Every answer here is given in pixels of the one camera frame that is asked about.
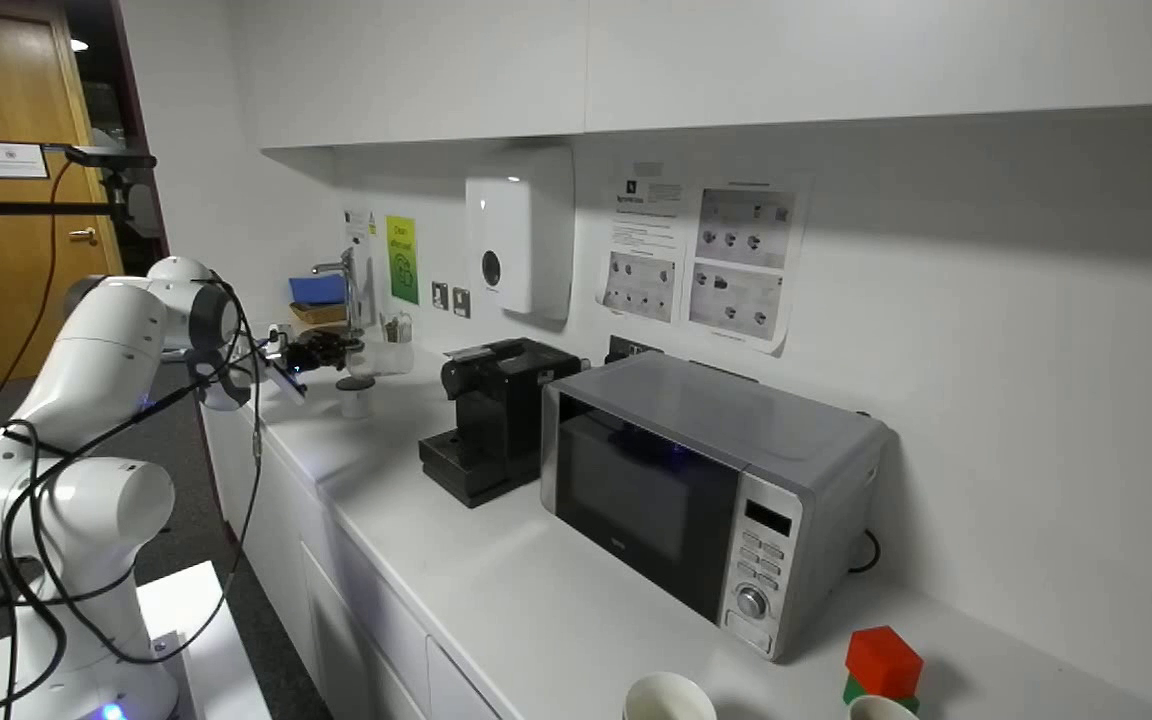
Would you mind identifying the wooden door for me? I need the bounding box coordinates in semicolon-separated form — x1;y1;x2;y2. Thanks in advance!
0;0;148;398

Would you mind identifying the black camera on stand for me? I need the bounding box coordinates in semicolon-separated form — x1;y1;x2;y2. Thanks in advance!
0;142;165;251

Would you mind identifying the blue box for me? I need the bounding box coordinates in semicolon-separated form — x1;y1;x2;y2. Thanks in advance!
282;271;353;312

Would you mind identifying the white door sign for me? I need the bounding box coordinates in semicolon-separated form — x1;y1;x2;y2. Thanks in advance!
0;135;52;186

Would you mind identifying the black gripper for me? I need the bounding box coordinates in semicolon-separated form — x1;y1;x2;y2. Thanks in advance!
274;328;368;379

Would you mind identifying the green wall poster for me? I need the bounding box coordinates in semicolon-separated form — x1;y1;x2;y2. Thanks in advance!
384;214;422;308

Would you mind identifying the white paper towel dispenser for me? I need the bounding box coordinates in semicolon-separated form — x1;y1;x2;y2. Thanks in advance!
461;172;570;337

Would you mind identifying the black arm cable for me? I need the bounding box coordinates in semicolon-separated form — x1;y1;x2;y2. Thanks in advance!
0;277;313;720

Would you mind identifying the green block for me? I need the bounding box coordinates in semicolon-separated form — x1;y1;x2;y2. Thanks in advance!
840;674;923;713

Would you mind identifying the tan cardboard box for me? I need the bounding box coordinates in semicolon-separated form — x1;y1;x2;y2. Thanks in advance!
282;304;353;337

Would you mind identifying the silver microwave oven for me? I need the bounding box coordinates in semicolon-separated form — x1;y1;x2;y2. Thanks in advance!
539;349;900;666

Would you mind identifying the black coffee maker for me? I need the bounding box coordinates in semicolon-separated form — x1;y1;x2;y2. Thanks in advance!
414;333;586;511

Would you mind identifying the white tall bottle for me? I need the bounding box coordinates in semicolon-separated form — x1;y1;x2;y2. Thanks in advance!
341;239;380;333

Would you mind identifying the paper sheet with text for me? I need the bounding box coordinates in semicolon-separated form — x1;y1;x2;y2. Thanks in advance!
607;172;686;251

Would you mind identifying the black microwave cable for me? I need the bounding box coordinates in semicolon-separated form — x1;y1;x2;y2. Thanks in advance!
842;524;883;578

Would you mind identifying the white bowl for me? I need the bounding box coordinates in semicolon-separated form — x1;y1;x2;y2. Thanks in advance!
617;669;721;720

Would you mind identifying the white wall cabinet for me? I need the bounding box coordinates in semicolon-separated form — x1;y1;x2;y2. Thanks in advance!
251;0;1152;152

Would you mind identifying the white wall socket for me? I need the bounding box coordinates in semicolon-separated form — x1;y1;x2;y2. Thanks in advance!
341;210;380;251

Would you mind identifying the white robot base platform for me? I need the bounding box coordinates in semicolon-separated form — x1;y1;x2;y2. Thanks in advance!
0;556;273;720

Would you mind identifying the white base cabinet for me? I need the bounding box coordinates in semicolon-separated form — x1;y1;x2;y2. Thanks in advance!
195;394;512;720

